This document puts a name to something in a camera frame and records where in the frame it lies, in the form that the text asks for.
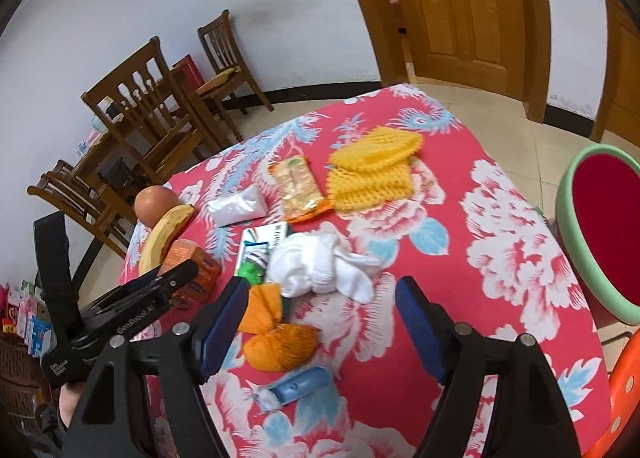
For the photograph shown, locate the wooden door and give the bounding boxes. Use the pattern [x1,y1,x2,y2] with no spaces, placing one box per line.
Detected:
[399,0,525,100]
[590,0,640,146]

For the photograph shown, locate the orange mesh cloth bundle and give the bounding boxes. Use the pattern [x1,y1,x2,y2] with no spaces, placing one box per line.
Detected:
[239,284,320,372]

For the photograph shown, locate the yellow seat cushion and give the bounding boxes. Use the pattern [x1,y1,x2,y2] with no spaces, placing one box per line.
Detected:
[196,67,239,95]

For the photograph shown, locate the left wooden chair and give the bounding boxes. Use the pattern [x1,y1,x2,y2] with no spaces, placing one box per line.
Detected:
[27,160,137,259]

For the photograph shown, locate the red green trash bin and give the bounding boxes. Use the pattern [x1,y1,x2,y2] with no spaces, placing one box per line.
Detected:
[555,144,639,328]

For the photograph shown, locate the yellow foam fruit net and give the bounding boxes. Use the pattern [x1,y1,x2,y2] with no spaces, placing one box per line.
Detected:
[326,126,423,212]

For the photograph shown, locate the white socks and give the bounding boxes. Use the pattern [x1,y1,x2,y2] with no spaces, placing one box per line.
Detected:
[266,233,382,304]

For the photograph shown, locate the white green medicine box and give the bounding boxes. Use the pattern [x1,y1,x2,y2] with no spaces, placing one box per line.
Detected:
[234,222,291,276]

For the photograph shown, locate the orange plastic stool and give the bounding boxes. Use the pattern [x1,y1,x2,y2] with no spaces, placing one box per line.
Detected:
[585,331,639,457]

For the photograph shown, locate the red apple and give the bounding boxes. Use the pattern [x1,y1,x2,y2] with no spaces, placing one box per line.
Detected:
[134,185,180,228]

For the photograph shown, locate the orange cardboard box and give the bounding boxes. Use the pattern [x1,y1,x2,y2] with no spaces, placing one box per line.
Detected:
[158,239,221,303]

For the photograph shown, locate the green blue small bottle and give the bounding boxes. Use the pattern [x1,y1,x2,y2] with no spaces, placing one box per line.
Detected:
[235,260,267,286]

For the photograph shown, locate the orange cracker packet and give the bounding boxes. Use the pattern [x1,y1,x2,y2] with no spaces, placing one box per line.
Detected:
[269,155,332,223]

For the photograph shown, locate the white plastic packet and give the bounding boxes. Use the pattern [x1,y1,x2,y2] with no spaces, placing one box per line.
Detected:
[204,184,268,227]

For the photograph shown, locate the yellow banana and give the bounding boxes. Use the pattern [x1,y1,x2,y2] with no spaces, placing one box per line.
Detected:
[138,204,195,274]

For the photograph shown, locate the colourful packages on shelf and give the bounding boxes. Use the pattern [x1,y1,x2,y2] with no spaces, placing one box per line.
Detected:
[1,280,52,358]

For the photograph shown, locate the near wooden chair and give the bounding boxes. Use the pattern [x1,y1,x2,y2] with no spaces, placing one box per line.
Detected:
[80,35,222,184]

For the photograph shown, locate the red floral tablecloth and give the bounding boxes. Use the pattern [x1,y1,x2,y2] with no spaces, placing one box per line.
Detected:
[118,82,612,458]

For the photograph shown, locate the far wooden chair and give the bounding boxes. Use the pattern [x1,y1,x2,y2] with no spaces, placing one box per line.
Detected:
[196,10,274,142]

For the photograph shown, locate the wooden chair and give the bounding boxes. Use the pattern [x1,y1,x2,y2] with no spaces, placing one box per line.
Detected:
[196,10,274,142]
[80,35,222,184]
[27,160,137,259]

